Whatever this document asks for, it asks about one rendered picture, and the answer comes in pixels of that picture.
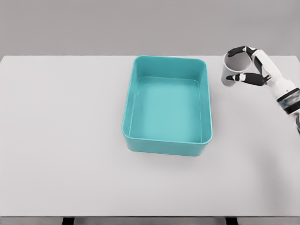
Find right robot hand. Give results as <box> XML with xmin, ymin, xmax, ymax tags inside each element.
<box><xmin>225</xmin><ymin>45</ymin><xmax>285</xmax><ymax>87</ymax></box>

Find white paper cup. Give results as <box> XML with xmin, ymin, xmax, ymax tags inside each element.
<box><xmin>221</xmin><ymin>51</ymin><xmax>254</xmax><ymax>87</ymax></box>

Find teal rectangular basket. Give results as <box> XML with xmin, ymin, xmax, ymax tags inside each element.
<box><xmin>121</xmin><ymin>55</ymin><xmax>213</xmax><ymax>157</ymax></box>

